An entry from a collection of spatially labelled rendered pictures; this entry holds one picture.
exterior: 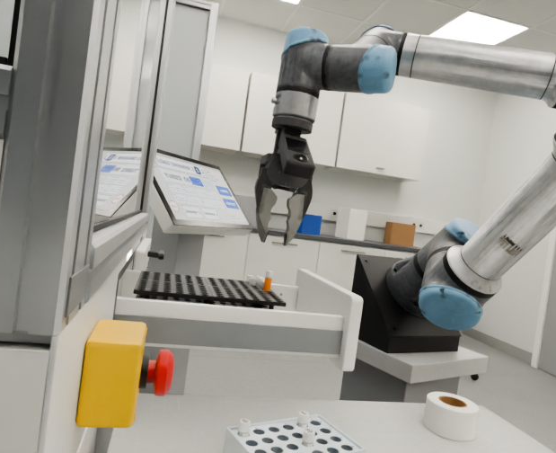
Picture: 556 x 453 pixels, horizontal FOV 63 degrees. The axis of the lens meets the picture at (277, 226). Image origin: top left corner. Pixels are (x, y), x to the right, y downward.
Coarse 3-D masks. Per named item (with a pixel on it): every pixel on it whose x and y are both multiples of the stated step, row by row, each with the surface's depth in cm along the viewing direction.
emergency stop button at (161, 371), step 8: (160, 352) 40; (168, 352) 40; (152, 360) 41; (160, 360) 40; (168, 360) 40; (152, 368) 40; (160, 368) 39; (168, 368) 39; (152, 376) 40; (160, 376) 39; (168, 376) 39; (160, 384) 39; (168, 384) 39; (160, 392) 39
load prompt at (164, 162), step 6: (156, 156) 149; (162, 156) 152; (156, 162) 147; (162, 162) 150; (168, 162) 153; (174, 162) 157; (180, 162) 161; (168, 168) 151; (174, 168) 155; (180, 168) 158; (186, 168) 162; (192, 168) 166; (198, 168) 170; (198, 174) 167; (204, 174) 172
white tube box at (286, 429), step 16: (320, 416) 54; (256, 432) 50; (272, 432) 49; (288, 432) 50; (320, 432) 51; (336, 432) 51; (224, 448) 48; (240, 448) 45; (256, 448) 45; (272, 448) 46; (288, 448) 47; (304, 448) 47; (320, 448) 47; (336, 448) 48; (352, 448) 48
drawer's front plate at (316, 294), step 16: (304, 272) 88; (304, 288) 87; (320, 288) 78; (336, 288) 71; (304, 304) 85; (320, 304) 77; (336, 304) 70; (352, 304) 65; (352, 320) 65; (352, 336) 65; (352, 352) 65; (352, 368) 65
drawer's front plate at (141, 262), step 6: (144, 240) 108; (150, 240) 111; (138, 246) 93; (144, 246) 94; (150, 246) 116; (138, 252) 88; (144, 252) 88; (138, 258) 88; (144, 258) 88; (138, 264) 88; (144, 264) 90; (138, 270) 88; (144, 270) 93
